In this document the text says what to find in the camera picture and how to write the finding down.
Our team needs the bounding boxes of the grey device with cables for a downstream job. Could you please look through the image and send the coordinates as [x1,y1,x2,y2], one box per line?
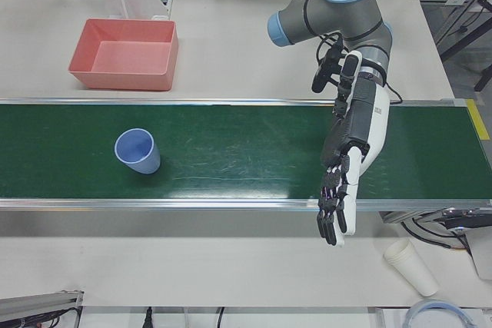
[401,207,492,280]

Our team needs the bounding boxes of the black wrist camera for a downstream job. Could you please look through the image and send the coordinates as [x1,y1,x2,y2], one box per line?
[311,41,345,94]

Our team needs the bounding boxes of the stack of white paper cups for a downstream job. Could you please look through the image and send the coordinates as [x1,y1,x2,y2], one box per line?
[383,237,440,298]

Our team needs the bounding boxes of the white mounting bracket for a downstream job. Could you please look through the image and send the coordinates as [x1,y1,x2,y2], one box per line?
[105,0,172,22]

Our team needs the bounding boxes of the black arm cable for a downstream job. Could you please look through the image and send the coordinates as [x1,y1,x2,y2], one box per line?
[314,32,404,105]

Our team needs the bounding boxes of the pink plastic box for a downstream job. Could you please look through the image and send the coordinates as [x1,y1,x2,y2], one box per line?
[68,18,180,92]

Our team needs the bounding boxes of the aluminium frame structure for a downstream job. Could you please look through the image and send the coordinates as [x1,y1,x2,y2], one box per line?
[409,0,492,93]

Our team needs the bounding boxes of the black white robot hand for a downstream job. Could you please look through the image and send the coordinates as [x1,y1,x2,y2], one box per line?
[315,50,391,247]

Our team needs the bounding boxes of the blue plastic cup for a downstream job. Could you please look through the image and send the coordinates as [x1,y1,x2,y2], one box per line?
[114,128,161,176]

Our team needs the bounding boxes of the aluminium frame profile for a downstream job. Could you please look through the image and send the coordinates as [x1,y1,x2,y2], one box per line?
[0,288,85,328]

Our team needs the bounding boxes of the green conveyor belt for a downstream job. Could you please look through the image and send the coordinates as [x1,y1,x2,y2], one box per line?
[0,96,492,212]

